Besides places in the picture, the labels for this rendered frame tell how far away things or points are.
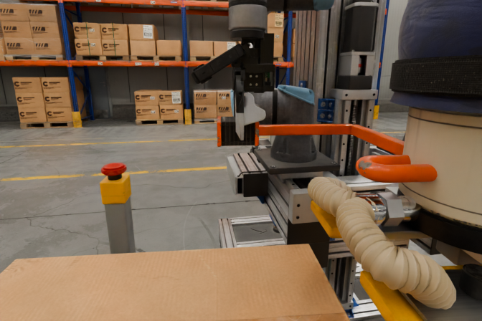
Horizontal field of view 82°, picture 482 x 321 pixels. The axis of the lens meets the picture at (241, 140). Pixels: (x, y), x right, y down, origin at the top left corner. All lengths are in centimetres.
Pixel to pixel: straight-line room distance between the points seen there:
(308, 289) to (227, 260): 16
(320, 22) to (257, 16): 55
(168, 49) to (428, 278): 734
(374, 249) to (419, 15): 27
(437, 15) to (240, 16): 32
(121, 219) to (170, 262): 37
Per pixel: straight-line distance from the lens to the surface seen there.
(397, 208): 41
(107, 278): 61
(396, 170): 38
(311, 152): 92
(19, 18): 838
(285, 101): 86
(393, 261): 32
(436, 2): 39
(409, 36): 41
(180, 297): 53
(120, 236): 97
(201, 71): 56
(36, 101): 836
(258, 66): 55
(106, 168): 89
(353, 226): 34
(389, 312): 36
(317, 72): 108
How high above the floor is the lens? 131
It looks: 14 degrees down
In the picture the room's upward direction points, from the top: straight up
